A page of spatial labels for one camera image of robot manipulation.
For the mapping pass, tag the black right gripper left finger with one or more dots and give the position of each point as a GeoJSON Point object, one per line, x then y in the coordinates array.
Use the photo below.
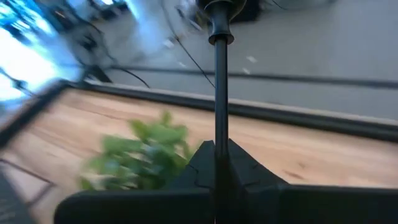
{"type": "Point", "coordinates": [140, 207]}

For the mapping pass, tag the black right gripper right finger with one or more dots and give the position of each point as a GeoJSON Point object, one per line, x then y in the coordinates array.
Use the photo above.
{"type": "Point", "coordinates": [311, 205]}

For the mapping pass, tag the tall black candlestick holder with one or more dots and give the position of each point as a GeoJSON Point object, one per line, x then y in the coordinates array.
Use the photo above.
{"type": "Point", "coordinates": [221, 93]}

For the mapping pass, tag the green artificial potted plant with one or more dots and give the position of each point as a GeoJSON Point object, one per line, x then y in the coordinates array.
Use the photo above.
{"type": "Point", "coordinates": [146, 155]}

